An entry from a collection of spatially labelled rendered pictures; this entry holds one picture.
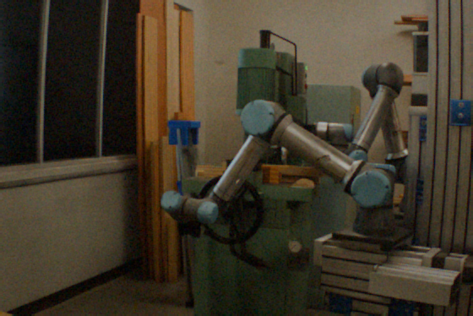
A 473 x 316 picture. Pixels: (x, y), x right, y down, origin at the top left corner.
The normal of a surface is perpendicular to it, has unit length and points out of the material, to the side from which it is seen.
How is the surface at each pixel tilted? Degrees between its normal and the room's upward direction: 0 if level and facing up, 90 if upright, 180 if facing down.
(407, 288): 90
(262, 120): 86
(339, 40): 90
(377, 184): 94
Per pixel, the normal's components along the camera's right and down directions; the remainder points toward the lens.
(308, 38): -0.34, 0.06
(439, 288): -0.57, 0.04
